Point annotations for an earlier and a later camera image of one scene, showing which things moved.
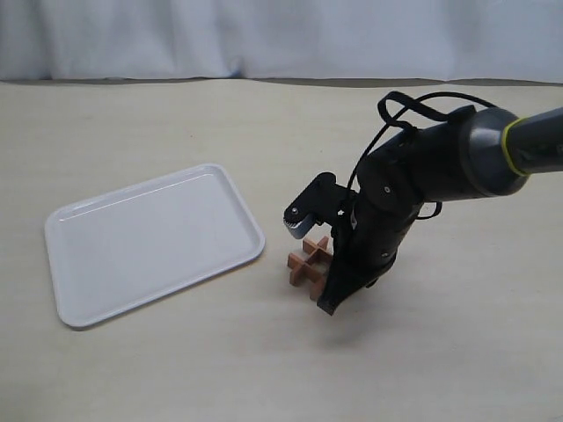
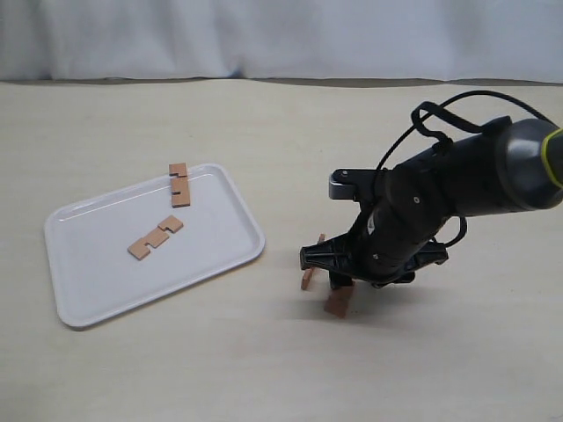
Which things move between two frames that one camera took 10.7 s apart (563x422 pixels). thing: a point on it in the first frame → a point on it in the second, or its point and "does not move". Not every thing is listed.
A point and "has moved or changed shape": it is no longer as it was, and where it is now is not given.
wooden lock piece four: x=318 y=277 → x=308 y=272
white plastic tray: x=113 y=250 does not move
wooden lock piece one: x=319 y=253 has moved or changed shape
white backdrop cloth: x=347 y=42 does not move
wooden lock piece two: x=315 y=268 → x=140 y=249
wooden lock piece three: x=295 y=260 has moved or changed shape
